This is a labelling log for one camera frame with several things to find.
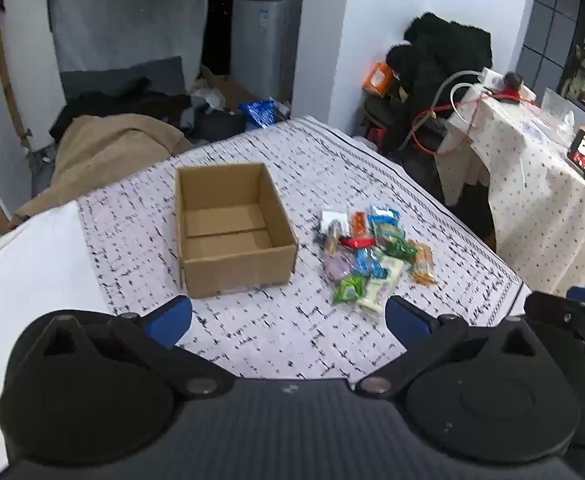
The dark grey board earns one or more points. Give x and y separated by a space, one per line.
122 72

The white bed sheet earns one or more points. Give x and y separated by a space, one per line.
22 285

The black clothing heap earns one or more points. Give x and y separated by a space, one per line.
442 45

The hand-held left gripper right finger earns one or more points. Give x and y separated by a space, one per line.
407 320

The flattened cardboard box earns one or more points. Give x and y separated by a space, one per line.
232 90

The white black-patterned tablecloth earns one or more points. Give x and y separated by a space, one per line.
282 340

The black round device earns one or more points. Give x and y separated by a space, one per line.
512 81

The brown cardboard box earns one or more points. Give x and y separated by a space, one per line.
242 270

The black clothes pile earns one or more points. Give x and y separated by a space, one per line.
102 102

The white power strip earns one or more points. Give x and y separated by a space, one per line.
492 79

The orange tissue box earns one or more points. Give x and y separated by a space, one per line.
378 80

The blue plastic bag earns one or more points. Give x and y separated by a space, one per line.
258 112

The dark glass panel door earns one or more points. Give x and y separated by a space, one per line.
552 25

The wooden board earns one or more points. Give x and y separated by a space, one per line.
5 60

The clear plastic container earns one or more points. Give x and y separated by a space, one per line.
557 105

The pile of snack packets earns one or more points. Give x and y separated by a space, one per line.
372 260

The beige blanket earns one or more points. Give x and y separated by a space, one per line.
107 150

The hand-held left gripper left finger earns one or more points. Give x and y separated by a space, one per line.
172 317

